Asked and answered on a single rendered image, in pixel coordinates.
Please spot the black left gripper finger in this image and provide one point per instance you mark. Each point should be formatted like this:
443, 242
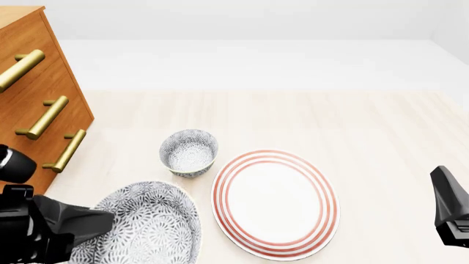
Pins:
80, 222

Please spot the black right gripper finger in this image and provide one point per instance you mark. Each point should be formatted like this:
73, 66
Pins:
448, 195

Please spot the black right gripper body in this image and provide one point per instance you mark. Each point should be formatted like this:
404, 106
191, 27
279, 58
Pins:
458, 233

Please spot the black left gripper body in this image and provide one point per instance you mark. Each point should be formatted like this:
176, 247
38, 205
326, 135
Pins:
22, 233

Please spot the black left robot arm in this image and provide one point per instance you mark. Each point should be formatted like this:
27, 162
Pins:
18, 165

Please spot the large patterned grey-white bowl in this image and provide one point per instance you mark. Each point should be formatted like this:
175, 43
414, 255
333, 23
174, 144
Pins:
154, 225

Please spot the small patterned grey-white bowl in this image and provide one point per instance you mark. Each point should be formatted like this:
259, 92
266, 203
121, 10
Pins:
188, 154

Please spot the wooden cabinet drawer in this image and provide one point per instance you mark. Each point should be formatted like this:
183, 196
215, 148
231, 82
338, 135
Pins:
78, 115
34, 35
22, 110

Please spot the wooden cabinet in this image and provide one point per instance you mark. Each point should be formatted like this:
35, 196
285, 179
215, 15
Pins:
55, 82

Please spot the white plate with red rings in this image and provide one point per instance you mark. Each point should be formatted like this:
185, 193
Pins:
275, 204

